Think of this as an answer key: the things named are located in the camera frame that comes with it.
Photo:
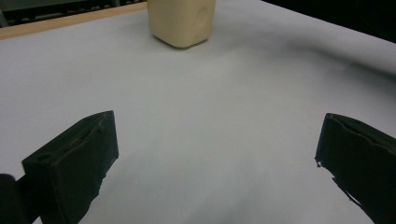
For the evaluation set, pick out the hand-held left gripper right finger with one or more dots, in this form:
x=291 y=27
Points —
x=361 y=161

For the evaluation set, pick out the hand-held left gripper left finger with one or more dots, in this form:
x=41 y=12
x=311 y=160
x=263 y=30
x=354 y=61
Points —
x=70 y=161

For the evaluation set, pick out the cream plastic container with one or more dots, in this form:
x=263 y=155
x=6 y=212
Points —
x=182 y=20

